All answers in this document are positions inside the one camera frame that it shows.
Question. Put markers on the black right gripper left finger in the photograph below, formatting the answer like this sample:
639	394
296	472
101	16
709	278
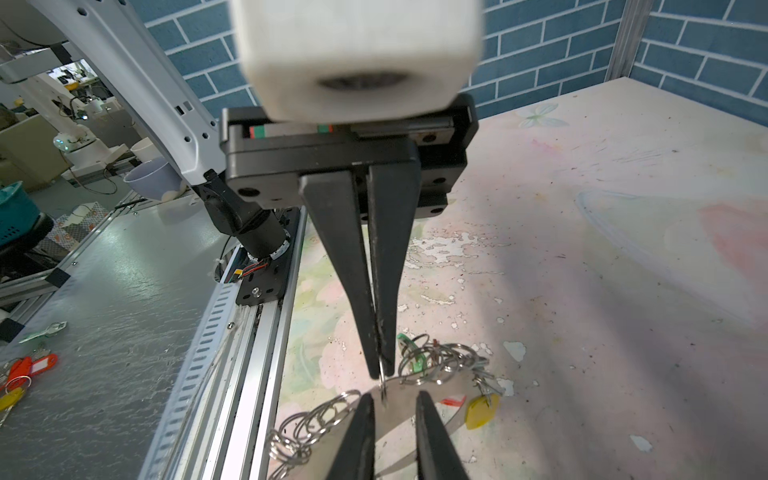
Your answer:
355	458

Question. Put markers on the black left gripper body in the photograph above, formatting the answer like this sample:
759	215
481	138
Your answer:
265	160

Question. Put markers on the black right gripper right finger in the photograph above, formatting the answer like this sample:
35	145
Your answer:
437	458

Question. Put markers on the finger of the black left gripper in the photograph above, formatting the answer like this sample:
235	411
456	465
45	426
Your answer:
332	203
393	194

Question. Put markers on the large metal keyring band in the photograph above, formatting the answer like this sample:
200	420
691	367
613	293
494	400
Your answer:
438	387

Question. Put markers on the red tagged key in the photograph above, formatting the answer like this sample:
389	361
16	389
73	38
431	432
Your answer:
454	401

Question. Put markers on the yellow tagged key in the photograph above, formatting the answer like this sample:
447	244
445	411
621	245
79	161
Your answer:
481	410

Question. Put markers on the green tagged key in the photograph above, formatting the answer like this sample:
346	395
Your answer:
413	359

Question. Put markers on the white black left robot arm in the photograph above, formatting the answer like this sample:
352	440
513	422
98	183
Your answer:
112	38

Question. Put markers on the white paper cup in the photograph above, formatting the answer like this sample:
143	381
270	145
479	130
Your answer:
155	180

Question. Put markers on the red key tags outside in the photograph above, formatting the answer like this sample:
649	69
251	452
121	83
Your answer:
17	375

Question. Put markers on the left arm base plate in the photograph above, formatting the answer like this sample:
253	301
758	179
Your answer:
260	281

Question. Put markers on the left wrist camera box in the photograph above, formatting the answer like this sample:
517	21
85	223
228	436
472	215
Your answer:
328	62

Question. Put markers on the aluminium front rail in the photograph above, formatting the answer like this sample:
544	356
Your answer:
215	419

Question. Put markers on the aluminium right corner post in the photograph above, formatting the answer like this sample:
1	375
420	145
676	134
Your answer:
631	28

